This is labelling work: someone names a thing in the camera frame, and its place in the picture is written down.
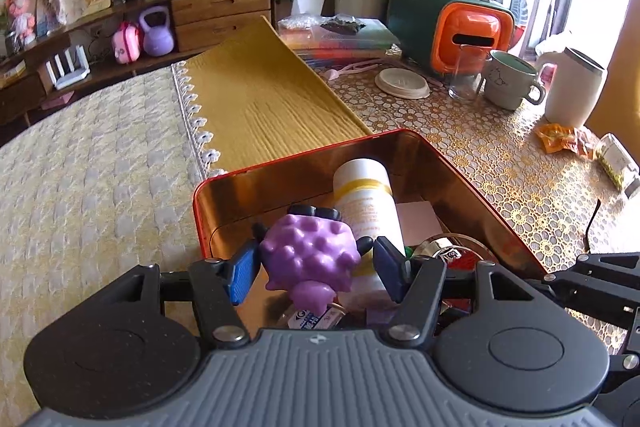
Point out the white plastic bottle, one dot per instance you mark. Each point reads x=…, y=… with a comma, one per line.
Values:
x=365, y=202

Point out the orange snack packet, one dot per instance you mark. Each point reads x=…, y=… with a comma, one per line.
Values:
x=565, y=140

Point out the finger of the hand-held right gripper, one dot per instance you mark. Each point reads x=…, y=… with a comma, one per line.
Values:
x=625, y=357
x=590, y=287

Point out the round silver tin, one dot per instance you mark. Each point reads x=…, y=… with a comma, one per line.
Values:
x=430, y=247

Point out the dark packet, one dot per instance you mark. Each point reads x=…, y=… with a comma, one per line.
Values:
x=342, y=25

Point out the pink doll figure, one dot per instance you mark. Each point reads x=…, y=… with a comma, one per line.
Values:
x=20, y=12

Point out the clear plastic bag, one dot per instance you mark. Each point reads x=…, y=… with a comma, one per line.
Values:
x=300, y=23

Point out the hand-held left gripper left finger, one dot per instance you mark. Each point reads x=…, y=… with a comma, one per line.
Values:
x=242, y=269

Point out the small vial blue label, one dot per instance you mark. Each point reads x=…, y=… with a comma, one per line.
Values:
x=310, y=317

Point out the white router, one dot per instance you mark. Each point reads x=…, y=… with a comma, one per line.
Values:
x=67, y=71

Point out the yellow table runner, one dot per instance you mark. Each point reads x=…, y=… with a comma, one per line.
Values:
x=265, y=97

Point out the clear drinking glass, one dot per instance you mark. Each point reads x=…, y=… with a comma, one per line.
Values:
x=467, y=74

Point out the pink paper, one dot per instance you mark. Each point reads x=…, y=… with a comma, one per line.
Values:
x=57, y=100

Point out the orange green desk organizer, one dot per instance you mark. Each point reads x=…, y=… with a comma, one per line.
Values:
x=450, y=27

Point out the small green item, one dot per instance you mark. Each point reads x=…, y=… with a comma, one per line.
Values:
x=408, y=253

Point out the pale green mug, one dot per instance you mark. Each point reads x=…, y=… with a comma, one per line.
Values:
x=510, y=81

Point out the white thermos cup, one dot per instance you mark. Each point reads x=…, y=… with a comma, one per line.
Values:
x=572, y=87

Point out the pink plastic utensil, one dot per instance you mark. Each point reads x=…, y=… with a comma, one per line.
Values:
x=350, y=68

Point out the wooden tv cabinet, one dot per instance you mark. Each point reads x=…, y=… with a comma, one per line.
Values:
x=220, y=12

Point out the white round lid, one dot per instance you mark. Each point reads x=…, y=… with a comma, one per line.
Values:
x=402, y=82

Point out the red tin box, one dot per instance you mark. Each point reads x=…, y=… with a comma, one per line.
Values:
x=300, y=177

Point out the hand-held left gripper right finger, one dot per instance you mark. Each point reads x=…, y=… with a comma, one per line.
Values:
x=387, y=272

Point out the cream flat box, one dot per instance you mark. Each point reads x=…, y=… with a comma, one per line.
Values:
x=10, y=74

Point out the stack of books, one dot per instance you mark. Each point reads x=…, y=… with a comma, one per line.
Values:
x=350, y=44

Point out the cream quilted table cloth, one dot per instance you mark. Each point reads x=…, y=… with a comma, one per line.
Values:
x=90, y=182

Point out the gold patterned tablecloth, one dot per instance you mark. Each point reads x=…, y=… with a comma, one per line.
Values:
x=500, y=157

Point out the purple spiky toy figure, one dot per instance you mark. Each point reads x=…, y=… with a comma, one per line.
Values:
x=310, y=257

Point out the purple kettlebell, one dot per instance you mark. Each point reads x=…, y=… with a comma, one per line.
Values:
x=157, y=36

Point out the pink toy case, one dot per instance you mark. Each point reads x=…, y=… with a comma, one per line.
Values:
x=125, y=43

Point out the small red item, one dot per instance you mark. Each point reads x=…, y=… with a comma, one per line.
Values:
x=462, y=263

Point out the pink notepad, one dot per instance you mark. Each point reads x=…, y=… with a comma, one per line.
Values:
x=417, y=219

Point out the small pill bottle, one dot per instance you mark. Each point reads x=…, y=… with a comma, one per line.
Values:
x=617, y=163

